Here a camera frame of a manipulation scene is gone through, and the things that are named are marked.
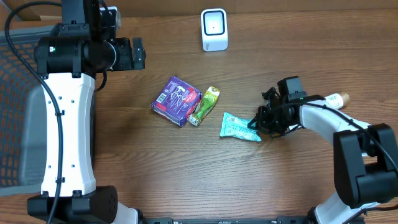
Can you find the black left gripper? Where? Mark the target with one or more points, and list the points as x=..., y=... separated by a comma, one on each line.
x=137, y=53

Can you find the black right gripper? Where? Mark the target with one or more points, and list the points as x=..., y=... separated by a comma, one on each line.
x=263, y=126

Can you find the teal snack packet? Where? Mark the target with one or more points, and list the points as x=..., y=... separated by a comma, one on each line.
x=233, y=126

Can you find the green yellow snack packet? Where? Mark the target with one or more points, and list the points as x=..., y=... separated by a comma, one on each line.
x=205, y=106

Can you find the purple pad package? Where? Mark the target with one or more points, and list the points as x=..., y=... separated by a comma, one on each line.
x=176, y=101

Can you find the white tube gold cap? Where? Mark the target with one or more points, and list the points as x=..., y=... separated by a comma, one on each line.
x=338, y=100

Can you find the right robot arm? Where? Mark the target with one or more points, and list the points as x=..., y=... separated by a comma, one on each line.
x=364, y=155

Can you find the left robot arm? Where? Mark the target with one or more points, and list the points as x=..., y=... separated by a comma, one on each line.
x=68, y=62

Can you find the white barcode scanner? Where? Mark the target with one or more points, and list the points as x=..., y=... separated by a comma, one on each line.
x=214, y=30

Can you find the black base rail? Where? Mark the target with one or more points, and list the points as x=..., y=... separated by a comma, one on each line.
x=248, y=220

